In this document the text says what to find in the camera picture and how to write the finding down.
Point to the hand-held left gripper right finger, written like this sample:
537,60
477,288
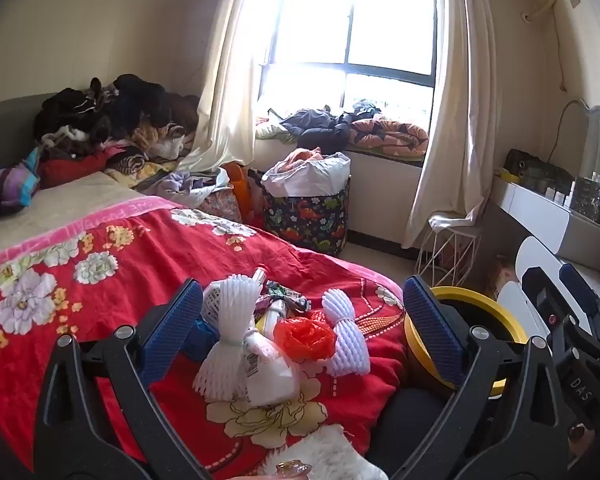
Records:
435,330

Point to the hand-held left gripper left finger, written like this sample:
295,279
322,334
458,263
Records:
172,330

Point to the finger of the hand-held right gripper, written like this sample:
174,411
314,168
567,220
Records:
540,290
582,287

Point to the blue packet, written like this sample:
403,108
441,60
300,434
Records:
202,340

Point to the yellow rimmed black trash bin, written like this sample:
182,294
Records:
480,295

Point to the large white foam fruit net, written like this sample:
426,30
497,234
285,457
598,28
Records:
230,310

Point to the small white foam fruit net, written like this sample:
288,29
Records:
347,340

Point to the pale yellow bottle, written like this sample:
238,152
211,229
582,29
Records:
272,317

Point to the red tube wrapper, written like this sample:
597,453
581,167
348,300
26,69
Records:
259,275

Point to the white plastic packet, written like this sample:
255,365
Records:
275,380

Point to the green colourful snack wrapper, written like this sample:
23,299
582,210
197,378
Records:
287,297

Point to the red plastic bag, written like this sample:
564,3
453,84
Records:
302,340

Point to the person's left forearm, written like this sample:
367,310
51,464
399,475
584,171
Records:
330,452

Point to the person's right hand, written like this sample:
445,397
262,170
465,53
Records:
577,435

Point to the person's left hand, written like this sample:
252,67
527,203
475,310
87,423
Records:
292,471

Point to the tan fluffy item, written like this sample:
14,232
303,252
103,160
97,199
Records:
502,280

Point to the red floral blanket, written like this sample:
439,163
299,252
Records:
130,260

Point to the row of cosmetic bottles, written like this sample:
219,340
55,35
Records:
580,195

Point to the person's black trouser leg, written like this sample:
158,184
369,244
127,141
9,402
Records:
410,435

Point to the dark green bag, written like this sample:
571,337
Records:
535,167

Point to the floral fabric bag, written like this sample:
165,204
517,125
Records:
222,205

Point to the lavender cloth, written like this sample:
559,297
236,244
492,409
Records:
185,187

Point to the white window seat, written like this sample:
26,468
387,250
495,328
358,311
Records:
380,195

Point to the orange bag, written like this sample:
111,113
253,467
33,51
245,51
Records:
237,185

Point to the dinosaur print storage basket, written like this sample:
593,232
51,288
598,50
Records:
305,220

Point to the beige bed sheet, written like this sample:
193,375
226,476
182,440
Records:
40,205

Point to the orange patterned blanket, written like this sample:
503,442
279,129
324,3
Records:
390,137

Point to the cream curtain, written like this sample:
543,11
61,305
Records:
455,110
230,85

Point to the white plastic bag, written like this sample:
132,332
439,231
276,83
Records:
310,175

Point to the striped colourful cloth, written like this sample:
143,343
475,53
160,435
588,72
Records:
10,185

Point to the pile of clothes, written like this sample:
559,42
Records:
120,115

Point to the dark jacket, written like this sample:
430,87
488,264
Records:
315,127

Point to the grey headboard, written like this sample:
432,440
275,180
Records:
5,125

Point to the window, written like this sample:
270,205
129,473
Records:
347,65

